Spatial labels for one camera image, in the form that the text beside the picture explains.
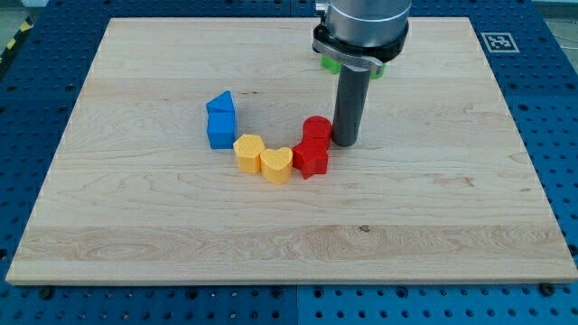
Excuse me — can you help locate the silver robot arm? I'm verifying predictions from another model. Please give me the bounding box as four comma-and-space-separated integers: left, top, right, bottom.
312, 0, 412, 75

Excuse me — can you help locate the yellow heart block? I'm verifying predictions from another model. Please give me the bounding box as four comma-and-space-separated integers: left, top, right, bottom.
260, 147, 293, 185

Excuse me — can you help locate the red star block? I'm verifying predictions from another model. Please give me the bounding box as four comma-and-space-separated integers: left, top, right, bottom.
293, 137, 329, 180

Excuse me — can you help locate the yellow hexagon block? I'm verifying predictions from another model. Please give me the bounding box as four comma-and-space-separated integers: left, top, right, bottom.
233, 134, 266, 173

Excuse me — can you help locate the red cylinder block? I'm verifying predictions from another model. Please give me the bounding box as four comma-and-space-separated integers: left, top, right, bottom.
302, 116, 332, 149

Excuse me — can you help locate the blue cube block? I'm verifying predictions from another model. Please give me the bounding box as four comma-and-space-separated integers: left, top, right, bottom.
207, 112, 237, 149

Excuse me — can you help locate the blue triangle block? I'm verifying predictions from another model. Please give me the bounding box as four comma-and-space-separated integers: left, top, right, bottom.
206, 90, 235, 113

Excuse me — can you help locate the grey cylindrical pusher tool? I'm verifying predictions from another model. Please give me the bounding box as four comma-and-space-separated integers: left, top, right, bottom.
332, 65, 370, 147

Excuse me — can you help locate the green block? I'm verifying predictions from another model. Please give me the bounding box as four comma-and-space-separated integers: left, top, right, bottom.
321, 55, 386, 79

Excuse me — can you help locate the wooden board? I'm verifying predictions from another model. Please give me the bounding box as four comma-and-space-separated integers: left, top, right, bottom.
6, 17, 577, 285

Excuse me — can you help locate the white fiducial marker tag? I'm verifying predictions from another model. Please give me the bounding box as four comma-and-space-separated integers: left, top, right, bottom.
480, 32, 519, 53

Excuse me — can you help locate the black yellow hazard tape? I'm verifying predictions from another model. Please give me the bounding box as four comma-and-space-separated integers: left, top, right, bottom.
1, 16, 34, 67

